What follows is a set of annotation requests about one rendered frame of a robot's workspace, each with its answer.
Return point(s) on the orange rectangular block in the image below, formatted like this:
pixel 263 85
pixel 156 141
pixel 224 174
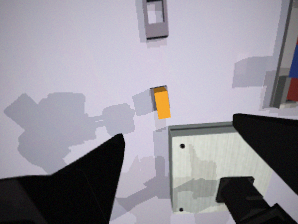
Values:
pixel 162 102

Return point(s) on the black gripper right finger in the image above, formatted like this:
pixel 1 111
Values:
pixel 275 140

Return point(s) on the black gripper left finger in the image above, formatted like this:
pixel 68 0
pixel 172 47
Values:
pixel 83 192

